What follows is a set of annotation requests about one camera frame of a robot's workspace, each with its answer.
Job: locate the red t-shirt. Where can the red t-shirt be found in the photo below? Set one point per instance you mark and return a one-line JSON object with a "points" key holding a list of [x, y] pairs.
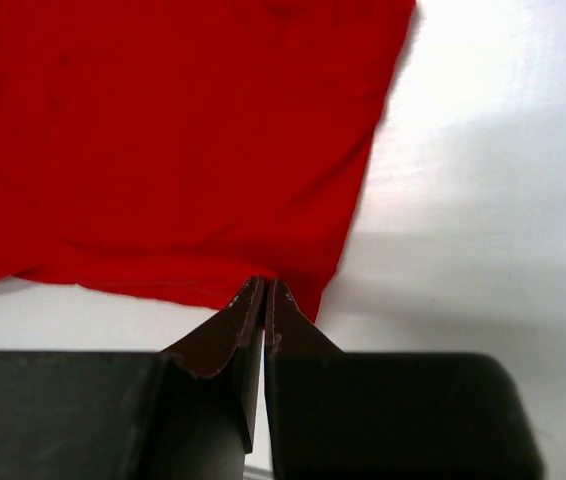
{"points": [[173, 149]]}

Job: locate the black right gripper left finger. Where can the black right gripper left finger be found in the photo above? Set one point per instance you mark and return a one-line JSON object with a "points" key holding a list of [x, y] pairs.
{"points": [[186, 412]]}

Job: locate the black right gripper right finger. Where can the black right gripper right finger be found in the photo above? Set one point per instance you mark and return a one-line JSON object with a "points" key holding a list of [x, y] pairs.
{"points": [[362, 415]]}

